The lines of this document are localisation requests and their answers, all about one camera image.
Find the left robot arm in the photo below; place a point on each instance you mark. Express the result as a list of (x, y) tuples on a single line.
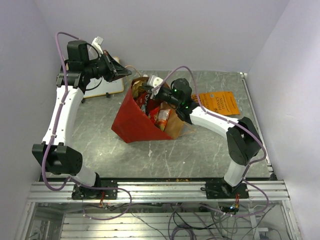
[(54, 153)]

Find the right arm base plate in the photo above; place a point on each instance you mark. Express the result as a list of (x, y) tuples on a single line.
[(219, 189)]

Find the colourful striped snack packet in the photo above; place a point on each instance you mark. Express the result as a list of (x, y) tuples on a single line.
[(162, 119)]

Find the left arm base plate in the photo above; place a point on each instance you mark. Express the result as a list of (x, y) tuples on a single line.
[(83, 193)]

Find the small whiteboard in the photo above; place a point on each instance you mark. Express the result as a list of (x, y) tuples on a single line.
[(107, 87)]

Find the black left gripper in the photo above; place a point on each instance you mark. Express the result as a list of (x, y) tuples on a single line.
[(114, 69)]

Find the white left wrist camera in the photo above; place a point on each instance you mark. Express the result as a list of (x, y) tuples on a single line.
[(96, 43)]

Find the red Doritos bag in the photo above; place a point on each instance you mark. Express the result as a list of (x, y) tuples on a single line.
[(145, 102)]

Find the gold foil snack packet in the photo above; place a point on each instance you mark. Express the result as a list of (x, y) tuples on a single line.
[(137, 88)]

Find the red paper bag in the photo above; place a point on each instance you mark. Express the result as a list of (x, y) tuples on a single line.
[(133, 125)]

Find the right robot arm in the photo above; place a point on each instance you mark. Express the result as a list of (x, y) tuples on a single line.
[(242, 138)]

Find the orange honey dijon chips bag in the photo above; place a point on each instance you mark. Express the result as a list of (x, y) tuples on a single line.
[(221, 102)]

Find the red rice cracker mix bag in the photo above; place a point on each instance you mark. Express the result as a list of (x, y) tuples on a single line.
[(154, 114)]

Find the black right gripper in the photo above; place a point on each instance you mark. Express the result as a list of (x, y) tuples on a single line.
[(148, 88)]

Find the aluminium rail frame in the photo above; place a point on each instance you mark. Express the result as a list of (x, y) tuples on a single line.
[(159, 188)]

